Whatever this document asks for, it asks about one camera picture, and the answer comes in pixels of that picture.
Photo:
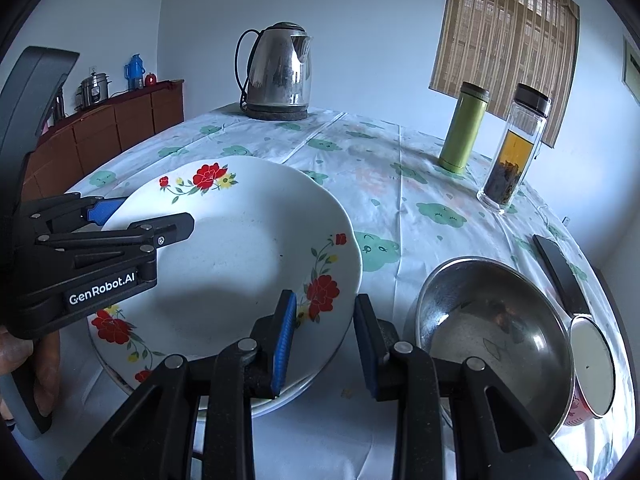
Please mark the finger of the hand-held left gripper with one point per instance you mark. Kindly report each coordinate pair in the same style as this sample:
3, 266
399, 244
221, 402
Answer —
107, 210
150, 232

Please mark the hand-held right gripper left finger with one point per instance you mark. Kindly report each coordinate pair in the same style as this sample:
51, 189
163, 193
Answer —
285, 340

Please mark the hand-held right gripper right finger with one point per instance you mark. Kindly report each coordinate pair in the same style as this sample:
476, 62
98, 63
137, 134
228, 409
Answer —
365, 345

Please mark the blue pattern plate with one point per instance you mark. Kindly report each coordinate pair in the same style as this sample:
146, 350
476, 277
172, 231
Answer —
334, 357

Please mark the red flower white plate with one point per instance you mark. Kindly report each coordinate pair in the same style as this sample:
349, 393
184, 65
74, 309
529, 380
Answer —
240, 240

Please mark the stainless steel bowl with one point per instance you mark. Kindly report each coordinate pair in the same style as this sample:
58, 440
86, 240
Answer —
500, 330

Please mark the white enamel bowl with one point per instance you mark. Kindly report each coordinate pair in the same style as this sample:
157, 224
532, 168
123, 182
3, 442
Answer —
592, 365

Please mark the person's left hand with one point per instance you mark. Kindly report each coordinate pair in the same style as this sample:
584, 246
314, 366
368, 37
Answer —
47, 365

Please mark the brown wooden sideboard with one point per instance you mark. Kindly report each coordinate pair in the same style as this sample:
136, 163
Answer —
100, 130

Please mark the silver rice cooker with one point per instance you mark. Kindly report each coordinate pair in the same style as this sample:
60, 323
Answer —
93, 89

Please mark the red apple-shaped ornament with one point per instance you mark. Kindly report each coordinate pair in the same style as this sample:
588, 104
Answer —
150, 79

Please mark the cloud print tablecloth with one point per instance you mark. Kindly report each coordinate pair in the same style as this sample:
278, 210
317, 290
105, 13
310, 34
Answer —
400, 210

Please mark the blue thermos jug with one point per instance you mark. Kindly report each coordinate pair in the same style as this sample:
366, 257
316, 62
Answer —
135, 71

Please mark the black kettle base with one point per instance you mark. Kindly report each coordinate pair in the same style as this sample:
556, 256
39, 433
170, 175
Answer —
275, 113

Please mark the stainless steel electric kettle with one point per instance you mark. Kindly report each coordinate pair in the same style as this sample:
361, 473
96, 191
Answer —
280, 70

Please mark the black smartphone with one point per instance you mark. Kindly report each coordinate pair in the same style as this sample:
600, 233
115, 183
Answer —
562, 275

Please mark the green thermos bottle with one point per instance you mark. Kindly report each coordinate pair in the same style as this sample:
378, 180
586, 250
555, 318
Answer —
462, 127

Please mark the glass tea bottle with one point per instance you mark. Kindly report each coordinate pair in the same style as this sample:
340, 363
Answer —
515, 150

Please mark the bamboo window blind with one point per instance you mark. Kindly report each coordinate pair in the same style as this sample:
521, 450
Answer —
505, 15

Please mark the white wall panel box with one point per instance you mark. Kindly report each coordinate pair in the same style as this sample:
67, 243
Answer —
631, 65

